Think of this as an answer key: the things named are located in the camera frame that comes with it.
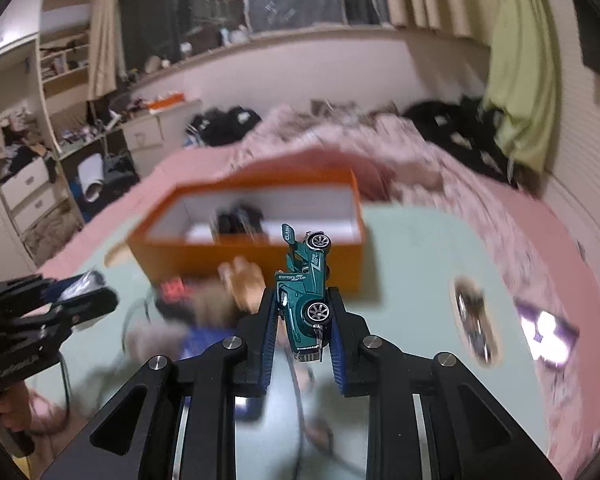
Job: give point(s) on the white shelf unit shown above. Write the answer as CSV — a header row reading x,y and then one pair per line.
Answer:
x,y
30,170

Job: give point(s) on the small dark toy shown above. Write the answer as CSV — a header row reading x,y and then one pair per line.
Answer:
x,y
472,320

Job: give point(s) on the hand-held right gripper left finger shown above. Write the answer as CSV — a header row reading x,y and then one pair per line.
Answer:
x,y
266,355

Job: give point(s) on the white drawer cabinet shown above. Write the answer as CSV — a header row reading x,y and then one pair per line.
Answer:
x,y
150,132

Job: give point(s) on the orange item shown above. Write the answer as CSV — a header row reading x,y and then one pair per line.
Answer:
x,y
166,101

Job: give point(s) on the white purple packet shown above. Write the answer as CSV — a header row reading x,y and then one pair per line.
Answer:
x,y
545,335

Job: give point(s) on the lime green curtain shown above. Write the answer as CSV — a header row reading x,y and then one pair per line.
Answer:
x,y
525,60

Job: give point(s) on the pile of black clothes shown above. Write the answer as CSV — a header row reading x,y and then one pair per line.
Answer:
x,y
450,120

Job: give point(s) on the light green desktop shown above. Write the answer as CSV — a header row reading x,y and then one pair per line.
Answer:
x,y
420,260

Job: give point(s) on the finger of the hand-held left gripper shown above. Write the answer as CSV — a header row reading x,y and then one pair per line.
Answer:
x,y
80,284
85,307

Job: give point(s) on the pink bedding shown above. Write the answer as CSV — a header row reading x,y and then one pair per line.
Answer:
x,y
480,185

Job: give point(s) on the green toy car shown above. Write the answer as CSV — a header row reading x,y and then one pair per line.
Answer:
x,y
300,300

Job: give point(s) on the orange cardboard box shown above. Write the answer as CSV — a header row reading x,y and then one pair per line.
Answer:
x,y
205,260

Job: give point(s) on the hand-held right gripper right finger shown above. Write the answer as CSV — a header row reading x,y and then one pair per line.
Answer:
x,y
337,360

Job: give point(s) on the red item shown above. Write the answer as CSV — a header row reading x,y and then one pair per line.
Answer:
x,y
172,291

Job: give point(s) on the brown plush toy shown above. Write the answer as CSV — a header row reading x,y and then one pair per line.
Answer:
x,y
235,285

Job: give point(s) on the person's left hand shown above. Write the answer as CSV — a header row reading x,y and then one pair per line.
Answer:
x,y
15,407

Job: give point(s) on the black item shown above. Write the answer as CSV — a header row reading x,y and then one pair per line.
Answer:
x,y
237,221

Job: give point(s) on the white bag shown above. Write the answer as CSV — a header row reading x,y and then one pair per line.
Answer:
x,y
91,175

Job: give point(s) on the black bag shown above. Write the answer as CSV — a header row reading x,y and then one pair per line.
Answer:
x,y
225,125

